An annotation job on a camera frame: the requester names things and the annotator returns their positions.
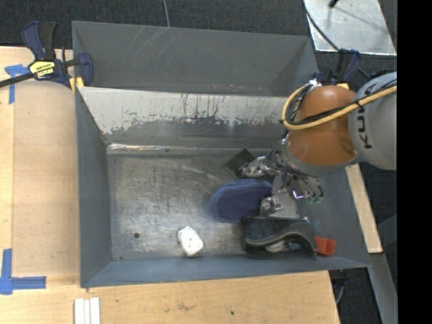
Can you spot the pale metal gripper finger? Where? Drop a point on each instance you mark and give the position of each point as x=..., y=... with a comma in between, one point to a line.
x=254, y=169
x=270, y=205

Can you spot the red block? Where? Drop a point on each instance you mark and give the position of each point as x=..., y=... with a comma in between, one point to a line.
x=325, y=245

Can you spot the black curved shoe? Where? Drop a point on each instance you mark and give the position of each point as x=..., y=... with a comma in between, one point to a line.
x=270, y=229

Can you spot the grey metal bin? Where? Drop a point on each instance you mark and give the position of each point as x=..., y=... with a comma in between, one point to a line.
x=162, y=194

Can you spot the black flat square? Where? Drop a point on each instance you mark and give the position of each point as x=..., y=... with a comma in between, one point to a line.
x=238, y=162

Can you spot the white dotted block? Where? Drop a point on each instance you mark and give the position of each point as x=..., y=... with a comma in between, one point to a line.
x=189, y=241

